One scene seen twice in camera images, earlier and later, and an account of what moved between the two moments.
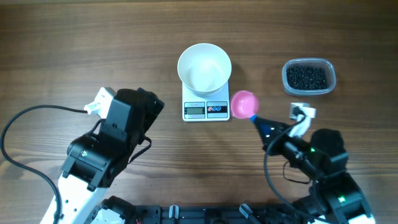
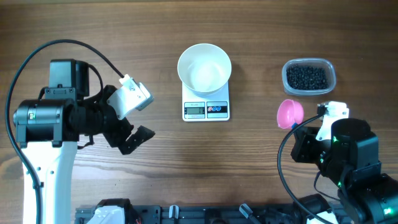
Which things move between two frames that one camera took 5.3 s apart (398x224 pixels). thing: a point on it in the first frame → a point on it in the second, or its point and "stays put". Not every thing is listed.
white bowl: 204,68 stays put
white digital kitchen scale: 212,107 stays put
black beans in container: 306,77 stays put
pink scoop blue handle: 244,104 → 290,114
